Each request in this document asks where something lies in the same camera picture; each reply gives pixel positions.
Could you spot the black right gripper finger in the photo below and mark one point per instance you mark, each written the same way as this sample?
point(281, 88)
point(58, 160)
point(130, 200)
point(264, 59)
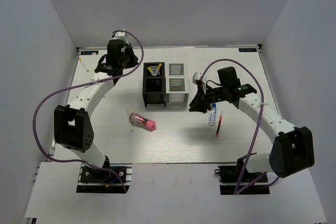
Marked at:
point(199, 107)
point(200, 98)

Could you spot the pink marker set bottle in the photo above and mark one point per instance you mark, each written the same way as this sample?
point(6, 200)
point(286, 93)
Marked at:
point(143, 122)

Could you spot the clear spray bottle blue cap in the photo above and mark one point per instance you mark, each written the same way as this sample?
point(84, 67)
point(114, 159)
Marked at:
point(212, 115)

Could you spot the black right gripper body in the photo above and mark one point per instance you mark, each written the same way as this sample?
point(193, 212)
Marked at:
point(218, 94)

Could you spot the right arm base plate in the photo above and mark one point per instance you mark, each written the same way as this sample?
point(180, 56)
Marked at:
point(228, 178)

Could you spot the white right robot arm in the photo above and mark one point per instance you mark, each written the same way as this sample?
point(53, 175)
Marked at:
point(292, 147)

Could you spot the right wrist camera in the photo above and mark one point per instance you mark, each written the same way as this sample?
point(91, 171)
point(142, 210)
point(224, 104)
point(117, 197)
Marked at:
point(198, 76)

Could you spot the yellow capped white marker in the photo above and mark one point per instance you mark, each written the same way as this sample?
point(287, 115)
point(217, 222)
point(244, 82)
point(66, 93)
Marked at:
point(84, 65)

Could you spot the white slotted organizer box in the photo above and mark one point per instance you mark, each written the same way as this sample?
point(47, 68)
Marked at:
point(177, 92)

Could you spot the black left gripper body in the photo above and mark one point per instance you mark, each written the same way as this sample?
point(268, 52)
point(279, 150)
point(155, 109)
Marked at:
point(129, 60)

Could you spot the red orange pen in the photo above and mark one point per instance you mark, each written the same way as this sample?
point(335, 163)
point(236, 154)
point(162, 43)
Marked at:
point(219, 123)

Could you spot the pale green capped white marker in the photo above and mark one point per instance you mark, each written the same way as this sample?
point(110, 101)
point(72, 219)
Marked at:
point(129, 120)

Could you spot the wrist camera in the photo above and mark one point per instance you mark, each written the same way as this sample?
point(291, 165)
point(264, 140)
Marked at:
point(119, 36)
point(198, 76)

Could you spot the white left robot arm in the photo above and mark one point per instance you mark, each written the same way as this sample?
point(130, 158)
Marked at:
point(72, 125)

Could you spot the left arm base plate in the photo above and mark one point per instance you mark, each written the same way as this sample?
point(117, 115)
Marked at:
point(99, 182)

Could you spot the black slotted organizer box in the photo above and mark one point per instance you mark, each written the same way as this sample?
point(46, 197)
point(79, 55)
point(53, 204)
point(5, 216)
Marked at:
point(154, 87)

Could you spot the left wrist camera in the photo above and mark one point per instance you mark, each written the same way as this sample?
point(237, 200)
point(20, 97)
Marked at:
point(119, 36)

